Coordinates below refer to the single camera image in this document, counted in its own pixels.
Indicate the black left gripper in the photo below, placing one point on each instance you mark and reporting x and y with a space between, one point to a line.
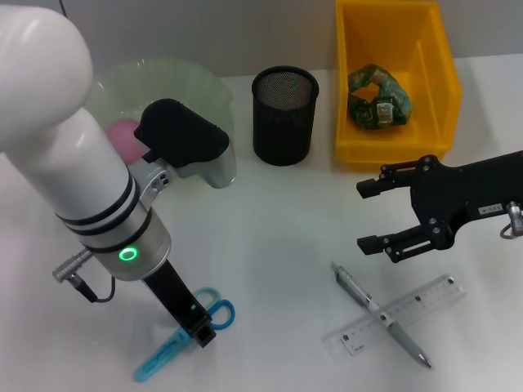
171 294

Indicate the clear plastic ruler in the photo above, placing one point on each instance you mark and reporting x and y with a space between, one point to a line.
429 298

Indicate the silver grey ballpoint pen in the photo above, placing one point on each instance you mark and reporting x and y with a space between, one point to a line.
355 288

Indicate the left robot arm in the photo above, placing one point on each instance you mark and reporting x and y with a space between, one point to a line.
73 163

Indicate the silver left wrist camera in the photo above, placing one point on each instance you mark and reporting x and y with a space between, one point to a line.
184 139

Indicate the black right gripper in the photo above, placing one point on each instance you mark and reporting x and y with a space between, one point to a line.
449 196

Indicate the blue scissors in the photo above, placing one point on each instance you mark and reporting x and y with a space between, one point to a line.
159 359

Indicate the black mesh pen cup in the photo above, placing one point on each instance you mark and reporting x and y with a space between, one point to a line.
282 134

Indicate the yellow plastic storage bin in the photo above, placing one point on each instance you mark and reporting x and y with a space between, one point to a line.
441 102

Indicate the pale green glass bowl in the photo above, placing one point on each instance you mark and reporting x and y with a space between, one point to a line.
196 90

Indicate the pink peach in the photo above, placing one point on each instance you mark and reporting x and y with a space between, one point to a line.
122 139

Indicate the green plastic wrapper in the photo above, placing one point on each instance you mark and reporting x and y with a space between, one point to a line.
367 114

